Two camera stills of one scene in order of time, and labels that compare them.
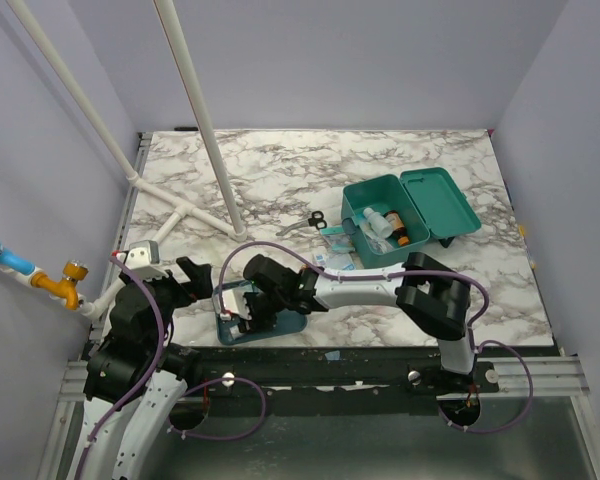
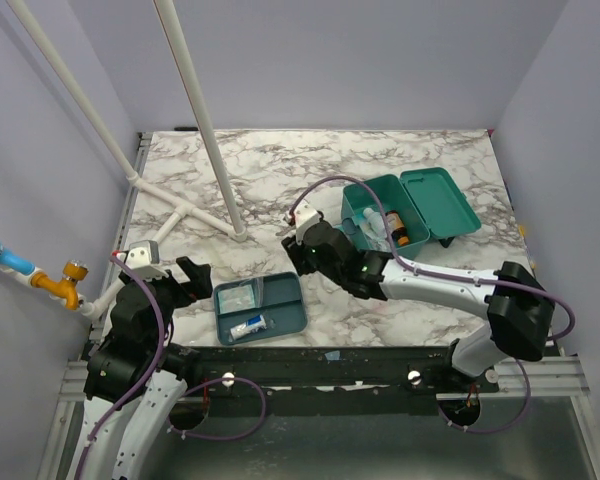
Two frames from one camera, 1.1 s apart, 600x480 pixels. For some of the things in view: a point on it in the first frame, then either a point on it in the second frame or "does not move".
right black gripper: (259, 308) to (298, 254)
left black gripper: (200, 284) does not move
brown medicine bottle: (398, 228) does not move
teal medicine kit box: (389, 218) does not move
